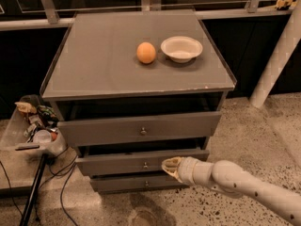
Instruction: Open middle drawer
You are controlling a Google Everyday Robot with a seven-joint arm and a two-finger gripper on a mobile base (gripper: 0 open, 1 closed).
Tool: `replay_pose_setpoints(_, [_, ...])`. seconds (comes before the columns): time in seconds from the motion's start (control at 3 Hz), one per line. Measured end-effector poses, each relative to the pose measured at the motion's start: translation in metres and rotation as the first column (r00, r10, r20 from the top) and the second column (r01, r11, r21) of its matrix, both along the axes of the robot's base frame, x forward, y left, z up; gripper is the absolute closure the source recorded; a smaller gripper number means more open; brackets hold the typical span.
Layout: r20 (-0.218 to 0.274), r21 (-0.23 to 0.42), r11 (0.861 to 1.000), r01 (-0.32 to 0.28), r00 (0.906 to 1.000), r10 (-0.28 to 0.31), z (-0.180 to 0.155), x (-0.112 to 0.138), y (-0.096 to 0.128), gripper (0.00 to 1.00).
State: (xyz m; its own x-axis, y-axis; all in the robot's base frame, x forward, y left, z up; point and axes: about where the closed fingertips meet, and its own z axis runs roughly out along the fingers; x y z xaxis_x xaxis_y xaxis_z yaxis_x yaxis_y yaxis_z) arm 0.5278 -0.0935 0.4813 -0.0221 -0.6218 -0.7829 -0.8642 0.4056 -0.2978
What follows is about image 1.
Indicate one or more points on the grey drawer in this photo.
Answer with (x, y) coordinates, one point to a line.
(123, 163)
(139, 129)
(134, 182)

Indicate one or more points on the green patterned item in bin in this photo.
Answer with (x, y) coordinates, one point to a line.
(47, 113)

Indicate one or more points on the white diagonal pillar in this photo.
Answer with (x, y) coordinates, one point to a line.
(286, 44)

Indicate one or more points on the brown item in bin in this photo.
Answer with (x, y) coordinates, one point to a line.
(26, 107)

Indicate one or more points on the white bowl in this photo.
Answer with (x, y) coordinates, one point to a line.
(181, 49)

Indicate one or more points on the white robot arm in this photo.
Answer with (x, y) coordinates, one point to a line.
(233, 181)

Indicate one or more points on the orange fruit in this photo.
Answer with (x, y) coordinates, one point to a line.
(146, 53)

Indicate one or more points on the yellow object on ledge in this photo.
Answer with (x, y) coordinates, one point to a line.
(284, 4)

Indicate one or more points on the metal railing frame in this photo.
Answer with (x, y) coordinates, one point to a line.
(50, 10)

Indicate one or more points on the grey top drawer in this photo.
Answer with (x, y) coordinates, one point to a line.
(139, 129)

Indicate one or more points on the grey drawer cabinet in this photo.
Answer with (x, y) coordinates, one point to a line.
(97, 75)

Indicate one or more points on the grey bottom drawer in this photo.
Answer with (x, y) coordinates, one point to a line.
(134, 182)

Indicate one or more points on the white round lid in bin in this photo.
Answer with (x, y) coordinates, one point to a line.
(42, 136)

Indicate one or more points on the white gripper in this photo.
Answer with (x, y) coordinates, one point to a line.
(188, 169)

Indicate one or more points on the black stand pole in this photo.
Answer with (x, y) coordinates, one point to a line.
(33, 191)

